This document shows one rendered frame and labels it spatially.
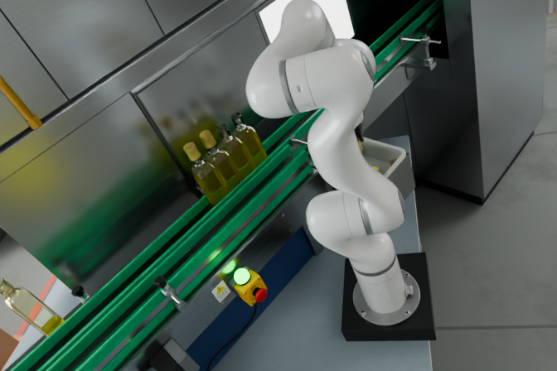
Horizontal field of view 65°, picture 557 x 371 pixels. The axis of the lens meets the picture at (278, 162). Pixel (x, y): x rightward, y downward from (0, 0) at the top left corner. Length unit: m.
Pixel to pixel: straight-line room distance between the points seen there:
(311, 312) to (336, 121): 0.79
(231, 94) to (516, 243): 1.61
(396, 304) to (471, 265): 1.12
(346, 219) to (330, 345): 0.49
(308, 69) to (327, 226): 0.41
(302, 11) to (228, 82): 0.63
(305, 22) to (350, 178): 0.32
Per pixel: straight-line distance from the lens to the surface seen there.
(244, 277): 1.27
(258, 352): 1.46
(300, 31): 0.84
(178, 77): 1.34
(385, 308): 1.30
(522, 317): 2.25
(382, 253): 1.14
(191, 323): 1.31
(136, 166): 1.37
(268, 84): 0.78
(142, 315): 1.23
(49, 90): 1.24
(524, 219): 2.56
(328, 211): 1.03
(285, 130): 1.52
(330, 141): 0.84
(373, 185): 0.97
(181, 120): 1.37
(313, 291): 1.50
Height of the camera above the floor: 1.96
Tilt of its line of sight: 37 degrees down
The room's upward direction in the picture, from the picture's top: 24 degrees counter-clockwise
